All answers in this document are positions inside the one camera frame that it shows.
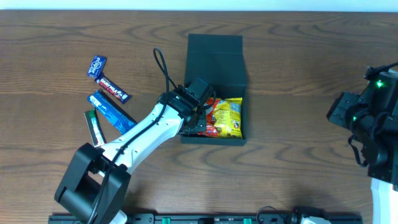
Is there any blue Eclipse mint tin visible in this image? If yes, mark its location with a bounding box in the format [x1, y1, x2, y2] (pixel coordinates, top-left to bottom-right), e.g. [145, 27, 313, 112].
[86, 55, 107, 78]

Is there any green gum pack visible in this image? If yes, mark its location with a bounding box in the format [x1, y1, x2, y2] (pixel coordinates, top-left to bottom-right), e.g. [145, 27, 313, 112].
[83, 108, 106, 147]

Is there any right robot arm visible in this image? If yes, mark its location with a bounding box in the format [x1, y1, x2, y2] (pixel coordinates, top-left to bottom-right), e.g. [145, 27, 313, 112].
[326, 63, 397, 223]

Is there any black mounting rail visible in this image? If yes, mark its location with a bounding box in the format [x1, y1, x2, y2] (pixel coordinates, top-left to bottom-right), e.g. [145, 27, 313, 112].
[48, 213, 363, 224]

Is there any red snack packet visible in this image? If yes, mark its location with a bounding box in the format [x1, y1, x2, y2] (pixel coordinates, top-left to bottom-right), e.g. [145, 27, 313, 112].
[198, 98, 220, 138]

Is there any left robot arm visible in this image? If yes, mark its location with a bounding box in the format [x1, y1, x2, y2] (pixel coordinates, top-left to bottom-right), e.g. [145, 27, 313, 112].
[54, 90, 212, 223]

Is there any blue snack bar wrapper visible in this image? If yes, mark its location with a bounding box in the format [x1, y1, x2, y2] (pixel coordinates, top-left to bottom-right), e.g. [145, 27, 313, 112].
[87, 90, 137, 134]

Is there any yellow snack packet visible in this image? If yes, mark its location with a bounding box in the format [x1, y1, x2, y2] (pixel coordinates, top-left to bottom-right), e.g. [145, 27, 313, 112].
[213, 98, 243, 139]

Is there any black cardboard box with lid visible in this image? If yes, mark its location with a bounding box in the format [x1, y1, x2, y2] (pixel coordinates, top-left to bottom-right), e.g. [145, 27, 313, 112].
[180, 34, 249, 146]

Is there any purple Dairy Milk chocolate bar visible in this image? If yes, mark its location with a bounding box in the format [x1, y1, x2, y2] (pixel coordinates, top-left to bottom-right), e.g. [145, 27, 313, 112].
[95, 73, 131, 104]

